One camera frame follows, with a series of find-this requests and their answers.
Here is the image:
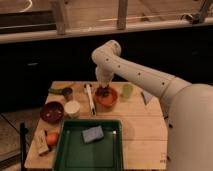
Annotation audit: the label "grey folded cloth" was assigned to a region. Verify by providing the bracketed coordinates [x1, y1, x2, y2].
[141, 90, 153, 105]

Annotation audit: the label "green translucent cup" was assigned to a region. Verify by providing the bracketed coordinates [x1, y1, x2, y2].
[121, 84, 133, 98]

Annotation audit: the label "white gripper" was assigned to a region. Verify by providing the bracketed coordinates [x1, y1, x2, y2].
[95, 67, 114, 88]

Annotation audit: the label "wooden window frame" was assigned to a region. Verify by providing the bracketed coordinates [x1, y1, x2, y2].
[0, 0, 213, 44]

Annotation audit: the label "green plastic tray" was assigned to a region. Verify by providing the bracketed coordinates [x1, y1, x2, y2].
[52, 119, 124, 171]

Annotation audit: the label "dark purple grapes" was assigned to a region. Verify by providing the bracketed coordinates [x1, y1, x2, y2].
[96, 87, 110, 97]

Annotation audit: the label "blue sponge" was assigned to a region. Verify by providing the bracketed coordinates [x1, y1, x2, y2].
[82, 126, 104, 143]

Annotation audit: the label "white cup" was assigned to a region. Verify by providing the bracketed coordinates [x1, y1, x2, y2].
[64, 100, 80, 118]

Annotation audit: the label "dark maroon bowl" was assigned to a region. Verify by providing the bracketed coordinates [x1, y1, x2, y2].
[40, 101, 64, 124]

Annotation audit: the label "orange fruit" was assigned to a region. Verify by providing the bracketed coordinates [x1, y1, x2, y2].
[46, 132, 59, 146]

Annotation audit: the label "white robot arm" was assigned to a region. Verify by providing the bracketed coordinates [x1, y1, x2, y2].
[92, 40, 213, 171]

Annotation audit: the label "dark metal can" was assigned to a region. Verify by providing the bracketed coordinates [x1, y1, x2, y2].
[62, 88, 73, 101]

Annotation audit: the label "green cucumber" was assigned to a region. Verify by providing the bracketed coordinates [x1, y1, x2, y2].
[48, 88, 62, 94]

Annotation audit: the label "red bowl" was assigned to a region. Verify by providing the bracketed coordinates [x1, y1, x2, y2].
[94, 87, 118, 108]

